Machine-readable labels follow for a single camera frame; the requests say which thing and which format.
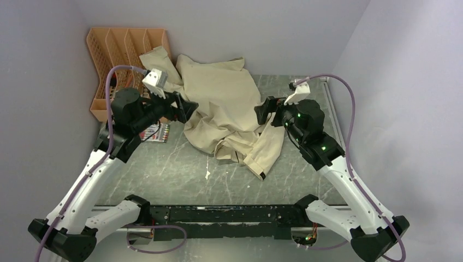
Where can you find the pack of coloured markers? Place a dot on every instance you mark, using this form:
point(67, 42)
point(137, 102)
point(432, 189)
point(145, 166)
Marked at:
point(156, 133)

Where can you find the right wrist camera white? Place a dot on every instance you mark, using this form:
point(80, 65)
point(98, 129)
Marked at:
point(300, 92)

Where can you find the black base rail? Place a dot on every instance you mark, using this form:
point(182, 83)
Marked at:
point(281, 222)

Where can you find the beige zip jacket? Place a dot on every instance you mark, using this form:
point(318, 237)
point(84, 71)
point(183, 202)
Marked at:
point(225, 122)

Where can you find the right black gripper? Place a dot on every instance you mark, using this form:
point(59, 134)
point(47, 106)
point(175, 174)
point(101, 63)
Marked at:
point(269, 106)

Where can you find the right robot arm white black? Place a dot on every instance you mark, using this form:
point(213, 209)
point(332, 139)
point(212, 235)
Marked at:
point(370, 228)

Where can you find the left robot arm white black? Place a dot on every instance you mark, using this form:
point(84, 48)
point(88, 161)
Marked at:
point(69, 230)

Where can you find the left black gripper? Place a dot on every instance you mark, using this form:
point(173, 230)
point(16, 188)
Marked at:
point(187, 107)

